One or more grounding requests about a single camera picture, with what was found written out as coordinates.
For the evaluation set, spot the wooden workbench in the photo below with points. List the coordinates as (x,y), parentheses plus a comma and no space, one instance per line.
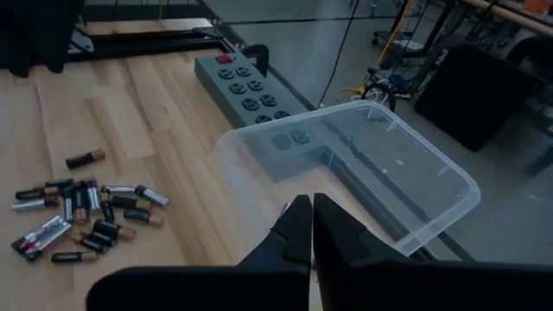
(510,15)

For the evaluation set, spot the black copper-top battery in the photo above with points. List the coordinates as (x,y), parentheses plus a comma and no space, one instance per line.
(107,211)
(73,257)
(84,160)
(59,183)
(80,205)
(34,193)
(129,203)
(113,230)
(142,217)
(94,246)
(101,239)

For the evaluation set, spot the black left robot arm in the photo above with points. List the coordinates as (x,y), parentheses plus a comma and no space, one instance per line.
(34,34)

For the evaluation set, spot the grey power strip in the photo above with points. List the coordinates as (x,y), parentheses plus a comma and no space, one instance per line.
(242,86)

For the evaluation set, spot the clear plastic bin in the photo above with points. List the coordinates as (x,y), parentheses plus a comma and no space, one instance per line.
(389,142)

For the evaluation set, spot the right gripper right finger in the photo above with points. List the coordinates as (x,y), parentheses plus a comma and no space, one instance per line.
(367,285)

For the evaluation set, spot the black equipment cart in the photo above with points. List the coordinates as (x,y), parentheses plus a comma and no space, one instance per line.
(432,34)

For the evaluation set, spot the black table clamp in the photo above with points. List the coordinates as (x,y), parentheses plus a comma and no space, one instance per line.
(259,54)

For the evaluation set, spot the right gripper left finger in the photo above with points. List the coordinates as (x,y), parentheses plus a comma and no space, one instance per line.
(259,285)

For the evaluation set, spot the black floor box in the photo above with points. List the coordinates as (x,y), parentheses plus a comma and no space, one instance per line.
(475,95)

